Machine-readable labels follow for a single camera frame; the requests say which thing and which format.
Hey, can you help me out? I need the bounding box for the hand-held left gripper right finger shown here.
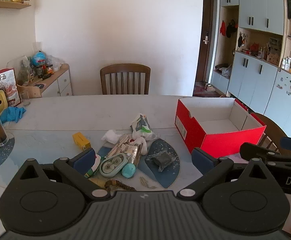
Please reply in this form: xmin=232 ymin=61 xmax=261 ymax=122
xmin=177 ymin=147 xmax=277 ymax=201

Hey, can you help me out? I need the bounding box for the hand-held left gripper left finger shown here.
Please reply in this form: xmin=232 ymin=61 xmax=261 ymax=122
xmin=19 ymin=147 xmax=113 ymax=201

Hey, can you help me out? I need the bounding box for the green embroidered tassel sachet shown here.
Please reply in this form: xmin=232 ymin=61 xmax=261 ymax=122
xmin=85 ymin=154 xmax=104 ymax=178

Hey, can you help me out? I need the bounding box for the small yellow box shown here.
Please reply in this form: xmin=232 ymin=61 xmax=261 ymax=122
xmin=72 ymin=132 xmax=92 ymax=151

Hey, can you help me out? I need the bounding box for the light blue oval case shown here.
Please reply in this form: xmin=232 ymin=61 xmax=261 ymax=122
xmin=99 ymin=153 xmax=127 ymax=178

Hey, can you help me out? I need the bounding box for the red cardboard shoe box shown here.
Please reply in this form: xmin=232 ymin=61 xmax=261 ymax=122
xmin=175 ymin=97 xmax=267 ymax=158

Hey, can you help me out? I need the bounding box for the silver foil packet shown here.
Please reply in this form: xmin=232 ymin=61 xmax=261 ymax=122
xmin=110 ymin=135 xmax=148 ymax=167

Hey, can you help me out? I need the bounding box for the white green wipes packet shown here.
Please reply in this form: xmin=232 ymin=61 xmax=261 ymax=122
xmin=131 ymin=113 xmax=158 ymax=140

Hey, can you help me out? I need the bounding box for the wooden round-back chair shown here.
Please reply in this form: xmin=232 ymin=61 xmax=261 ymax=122
xmin=250 ymin=112 xmax=291 ymax=156

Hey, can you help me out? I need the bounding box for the blue speckled placemat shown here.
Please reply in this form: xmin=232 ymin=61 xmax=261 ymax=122
xmin=97 ymin=138 xmax=181 ymax=189
xmin=0 ymin=136 xmax=15 ymax=171

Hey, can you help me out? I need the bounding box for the dark block in plastic wrap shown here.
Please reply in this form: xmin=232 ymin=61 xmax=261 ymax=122
xmin=145 ymin=151 xmax=178 ymax=172

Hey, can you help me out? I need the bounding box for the turquoise egg-shaped toy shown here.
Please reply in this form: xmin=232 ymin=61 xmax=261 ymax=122
xmin=122 ymin=163 xmax=136 ymax=179

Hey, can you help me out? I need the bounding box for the beige dried leaf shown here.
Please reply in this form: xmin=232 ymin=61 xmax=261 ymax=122
xmin=140 ymin=176 xmax=157 ymax=189

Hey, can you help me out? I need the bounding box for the patterned red rug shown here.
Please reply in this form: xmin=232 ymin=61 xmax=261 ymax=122
xmin=193 ymin=82 xmax=226 ymax=97

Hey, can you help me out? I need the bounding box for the white wooden sideboard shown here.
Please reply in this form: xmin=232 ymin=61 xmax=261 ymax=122
xmin=17 ymin=64 xmax=73 ymax=98

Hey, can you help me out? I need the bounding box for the clear drinking glass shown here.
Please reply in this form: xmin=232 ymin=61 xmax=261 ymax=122
xmin=20 ymin=90 xmax=31 ymax=106

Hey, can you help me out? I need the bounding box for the blue cloth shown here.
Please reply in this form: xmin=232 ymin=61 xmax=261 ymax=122
xmin=0 ymin=107 xmax=26 ymax=123

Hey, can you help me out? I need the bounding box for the grey plastic bag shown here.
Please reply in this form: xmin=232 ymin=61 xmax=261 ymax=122
xmin=220 ymin=64 xmax=232 ymax=78

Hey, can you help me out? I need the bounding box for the wooden slat-back chair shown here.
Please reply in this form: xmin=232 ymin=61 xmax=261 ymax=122
xmin=100 ymin=64 xmax=151 ymax=95

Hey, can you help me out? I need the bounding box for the clear plastic bag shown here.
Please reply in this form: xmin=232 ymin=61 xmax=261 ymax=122
xmin=47 ymin=55 xmax=66 ymax=72

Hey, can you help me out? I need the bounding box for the brown door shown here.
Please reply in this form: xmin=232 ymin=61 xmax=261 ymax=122
xmin=195 ymin=0 xmax=215 ymax=83

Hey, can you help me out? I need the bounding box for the red white snack bag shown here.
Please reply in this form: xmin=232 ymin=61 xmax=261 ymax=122
xmin=0 ymin=68 xmax=22 ymax=107

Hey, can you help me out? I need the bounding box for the small blue globe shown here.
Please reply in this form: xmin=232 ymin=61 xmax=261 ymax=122
xmin=32 ymin=51 xmax=47 ymax=67

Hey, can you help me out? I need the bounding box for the dark hanging bag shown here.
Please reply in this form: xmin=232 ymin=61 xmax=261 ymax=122
xmin=226 ymin=19 xmax=238 ymax=39

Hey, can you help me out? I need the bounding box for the wooden bead bracelet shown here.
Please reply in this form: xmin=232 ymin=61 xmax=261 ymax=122
xmin=104 ymin=179 xmax=137 ymax=192

